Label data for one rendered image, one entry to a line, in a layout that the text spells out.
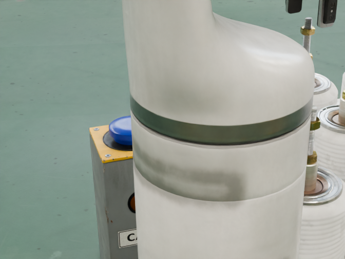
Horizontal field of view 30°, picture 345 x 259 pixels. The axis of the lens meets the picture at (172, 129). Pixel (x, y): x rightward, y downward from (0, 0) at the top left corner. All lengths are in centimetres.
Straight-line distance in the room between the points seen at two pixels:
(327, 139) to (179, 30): 54
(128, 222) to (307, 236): 18
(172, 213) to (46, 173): 89
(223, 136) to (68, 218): 80
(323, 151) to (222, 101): 53
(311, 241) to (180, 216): 36
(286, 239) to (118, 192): 30
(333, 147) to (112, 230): 29
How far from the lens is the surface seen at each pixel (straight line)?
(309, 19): 88
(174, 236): 32
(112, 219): 63
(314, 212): 65
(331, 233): 67
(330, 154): 80
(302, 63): 31
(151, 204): 33
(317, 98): 88
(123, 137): 61
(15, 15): 213
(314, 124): 64
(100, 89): 152
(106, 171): 60
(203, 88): 27
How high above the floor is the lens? 61
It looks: 27 degrees down
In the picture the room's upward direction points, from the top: 1 degrees counter-clockwise
